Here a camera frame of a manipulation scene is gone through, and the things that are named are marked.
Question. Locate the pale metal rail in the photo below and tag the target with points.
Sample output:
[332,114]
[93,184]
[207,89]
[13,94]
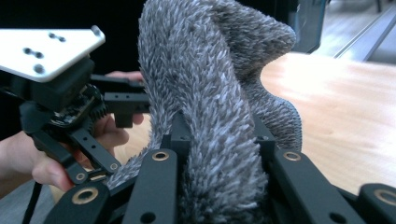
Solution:
[367,34]

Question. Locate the black cabinet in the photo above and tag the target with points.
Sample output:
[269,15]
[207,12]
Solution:
[306,25]

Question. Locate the grey fluffy glove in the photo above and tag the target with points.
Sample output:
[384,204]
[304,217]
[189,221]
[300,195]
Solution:
[193,62]

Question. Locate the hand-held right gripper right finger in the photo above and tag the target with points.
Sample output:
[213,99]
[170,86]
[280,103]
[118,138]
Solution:
[266,144]

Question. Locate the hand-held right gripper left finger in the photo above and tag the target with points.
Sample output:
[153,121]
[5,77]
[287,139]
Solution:
[179,137]

